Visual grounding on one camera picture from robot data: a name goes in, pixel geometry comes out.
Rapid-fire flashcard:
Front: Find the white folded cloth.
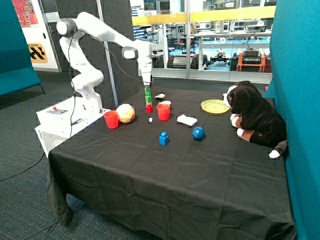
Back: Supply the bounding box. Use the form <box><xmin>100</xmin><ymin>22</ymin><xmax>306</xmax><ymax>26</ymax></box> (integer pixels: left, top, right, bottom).
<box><xmin>176</xmin><ymin>114</ymin><xmax>198</xmax><ymax>127</ymax></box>

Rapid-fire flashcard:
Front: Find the orange plush ball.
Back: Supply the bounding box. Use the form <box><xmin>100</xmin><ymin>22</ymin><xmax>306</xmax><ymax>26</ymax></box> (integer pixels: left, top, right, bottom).
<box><xmin>116</xmin><ymin>103</ymin><xmax>136</xmax><ymax>124</ymax></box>

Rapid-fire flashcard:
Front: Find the black floor cable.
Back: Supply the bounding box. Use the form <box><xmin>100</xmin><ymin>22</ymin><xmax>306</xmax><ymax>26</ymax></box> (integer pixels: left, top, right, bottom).
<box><xmin>0</xmin><ymin>152</ymin><xmax>46</xmax><ymax>182</ymax></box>

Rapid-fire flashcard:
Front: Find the blue ball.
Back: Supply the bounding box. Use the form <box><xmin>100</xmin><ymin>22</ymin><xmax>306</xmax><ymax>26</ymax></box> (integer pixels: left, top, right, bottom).
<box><xmin>192</xmin><ymin>126</ymin><xmax>206</xmax><ymax>141</ymax></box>

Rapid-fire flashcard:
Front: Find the red cup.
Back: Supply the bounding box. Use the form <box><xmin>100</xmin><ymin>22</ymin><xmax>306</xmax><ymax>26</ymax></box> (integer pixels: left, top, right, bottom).
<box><xmin>156</xmin><ymin>103</ymin><xmax>171</xmax><ymax>121</ymax></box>
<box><xmin>103</xmin><ymin>110</ymin><xmax>119</xmax><ymax>129</ymax></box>

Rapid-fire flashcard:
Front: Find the red block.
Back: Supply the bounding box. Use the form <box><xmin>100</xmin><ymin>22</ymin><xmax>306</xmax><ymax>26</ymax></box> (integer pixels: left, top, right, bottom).
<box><xmin>145</xmin><ymin>104</ymin><xmax>153</xmax><ymax>113</ymax></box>

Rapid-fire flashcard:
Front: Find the right red cup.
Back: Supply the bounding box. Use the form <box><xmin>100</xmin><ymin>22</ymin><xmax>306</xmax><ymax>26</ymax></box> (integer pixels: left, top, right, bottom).
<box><xmin>156</xmin><ymin>103</ymin><xmax>171</xmax><ymax>121</ymax></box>

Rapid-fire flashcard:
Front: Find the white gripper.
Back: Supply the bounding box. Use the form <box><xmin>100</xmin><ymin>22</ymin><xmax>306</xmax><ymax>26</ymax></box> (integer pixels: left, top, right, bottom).
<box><xmin>138</xmin><ymin>63</ymin><xmax>152</xmax><ymax>88</ymax></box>

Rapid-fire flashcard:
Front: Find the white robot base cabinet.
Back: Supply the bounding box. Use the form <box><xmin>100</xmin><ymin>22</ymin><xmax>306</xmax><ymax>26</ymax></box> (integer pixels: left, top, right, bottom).
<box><xmin>35</xmin><ymin>96</ymin><xmax>110</xmax><ymax>156</ymax></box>

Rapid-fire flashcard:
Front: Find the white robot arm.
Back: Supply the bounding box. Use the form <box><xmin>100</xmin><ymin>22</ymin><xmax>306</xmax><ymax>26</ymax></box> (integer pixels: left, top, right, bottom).
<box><xmin>56</xmin><ymin>12</ymin><xmax>152</xmax><ymax>115</ymax></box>

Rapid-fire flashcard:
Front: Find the blue block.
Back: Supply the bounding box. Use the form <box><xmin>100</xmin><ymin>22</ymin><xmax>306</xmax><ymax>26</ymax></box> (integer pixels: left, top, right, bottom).
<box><xmin>159</xmin><ymin>131</ymin><xmax>169</xmax><ymax>146</ymax></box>

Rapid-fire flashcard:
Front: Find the teal partition wall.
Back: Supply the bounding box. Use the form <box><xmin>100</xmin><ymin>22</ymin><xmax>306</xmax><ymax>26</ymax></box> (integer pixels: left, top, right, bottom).
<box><xmin>265</xmin><ymin>0</ymin><xmax>320</xmax><ymax>240</ymax></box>

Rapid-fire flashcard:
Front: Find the white small bowl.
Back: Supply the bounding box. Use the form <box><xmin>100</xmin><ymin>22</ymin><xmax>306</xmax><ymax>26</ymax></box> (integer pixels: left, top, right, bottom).
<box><xmin>159</xmin><ymin>100</ymin><xmax>171</xmax><ymax>105</ymax></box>

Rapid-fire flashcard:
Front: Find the orange black equipment cart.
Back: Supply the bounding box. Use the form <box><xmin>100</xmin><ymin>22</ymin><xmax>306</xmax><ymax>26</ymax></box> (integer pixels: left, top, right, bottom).
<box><xmin>236</xmin><ymin>49</ymin><xmax>266</xmax><ymax>73</ymax></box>

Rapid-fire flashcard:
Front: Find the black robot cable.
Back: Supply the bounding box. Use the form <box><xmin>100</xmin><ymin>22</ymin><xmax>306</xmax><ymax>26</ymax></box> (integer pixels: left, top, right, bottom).
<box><xmin>67</xmin><ymin>29</ymin><xmax>152</xmax><ymax>138</ymax></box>

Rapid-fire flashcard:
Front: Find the plush dog toy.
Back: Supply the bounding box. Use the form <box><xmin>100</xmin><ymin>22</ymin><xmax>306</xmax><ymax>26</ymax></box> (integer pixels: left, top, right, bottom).
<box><xmin>222</xmin><ymin>80</ymin><xmax>288</xmax><ymax>159</ymax></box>

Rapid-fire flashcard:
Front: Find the left red cup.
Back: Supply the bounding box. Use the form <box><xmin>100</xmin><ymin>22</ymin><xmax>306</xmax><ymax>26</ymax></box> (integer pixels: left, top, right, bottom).
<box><xmin>103</xmin><ymin>110</ymin><xmax>119</xmax><ymax>129</ymax></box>

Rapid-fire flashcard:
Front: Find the teal sofa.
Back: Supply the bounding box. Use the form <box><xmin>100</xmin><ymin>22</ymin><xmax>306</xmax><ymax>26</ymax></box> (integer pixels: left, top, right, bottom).
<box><xmin>0</xmin><ymin>0</ymin><xmax>42</xmax><ymax>96</ymax></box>

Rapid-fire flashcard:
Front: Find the white spoon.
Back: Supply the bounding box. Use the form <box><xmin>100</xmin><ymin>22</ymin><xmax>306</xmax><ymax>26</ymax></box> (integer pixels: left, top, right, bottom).
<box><xmin>154</xmin><ymin>93</ymin><xmax>166</xmax><ymax>99</ymax></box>

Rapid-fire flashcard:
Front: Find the black tablecloth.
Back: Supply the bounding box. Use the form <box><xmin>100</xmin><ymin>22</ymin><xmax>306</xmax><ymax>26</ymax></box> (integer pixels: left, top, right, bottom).
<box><xmin>45</xmin><ymin>89</ymin><xmax>297</xmax><ymax>240</ymax></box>

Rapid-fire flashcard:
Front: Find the yellow plastic plate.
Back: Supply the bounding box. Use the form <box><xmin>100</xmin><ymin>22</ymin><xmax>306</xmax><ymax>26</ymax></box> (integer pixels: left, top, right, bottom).
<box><xmin>200</xmin><ymin>99</ymin><xmax>230</xmax><ymax>114</ymax></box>

